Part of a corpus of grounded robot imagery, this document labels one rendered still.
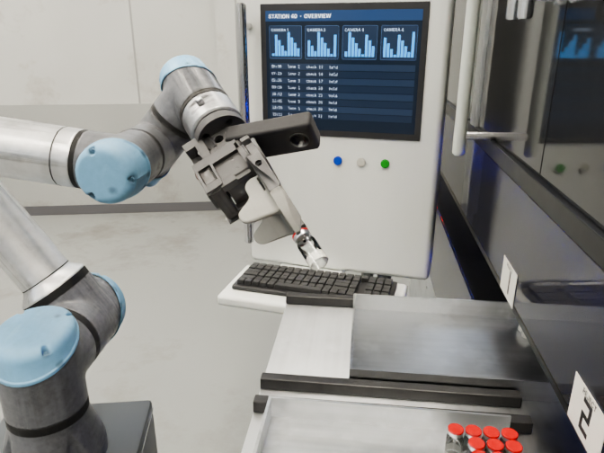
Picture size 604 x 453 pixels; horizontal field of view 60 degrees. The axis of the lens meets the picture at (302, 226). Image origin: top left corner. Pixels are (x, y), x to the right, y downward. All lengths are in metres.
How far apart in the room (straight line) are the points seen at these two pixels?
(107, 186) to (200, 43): 3.74
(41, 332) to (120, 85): 3.74
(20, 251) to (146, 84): 3.57
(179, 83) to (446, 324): 0.66
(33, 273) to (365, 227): 0.81
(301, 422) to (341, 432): 0.06
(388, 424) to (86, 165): 0.54
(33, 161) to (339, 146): 0.82
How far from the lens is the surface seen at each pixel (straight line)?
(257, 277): 1.36
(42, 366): 0.82
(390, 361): 0.95
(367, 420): 0.81
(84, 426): 0.91
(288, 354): 0.96
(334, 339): 1.00
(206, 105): 0.71
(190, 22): 4.37
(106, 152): 0.65
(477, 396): 0.88
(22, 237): 0.94
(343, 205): 1.38
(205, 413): 2.25
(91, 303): 0.93
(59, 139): 0.71
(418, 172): 1.33
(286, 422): 0.82
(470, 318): 1.11
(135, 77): 4.45
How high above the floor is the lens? 1.41
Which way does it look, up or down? 20 degrees down
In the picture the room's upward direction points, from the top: straight up
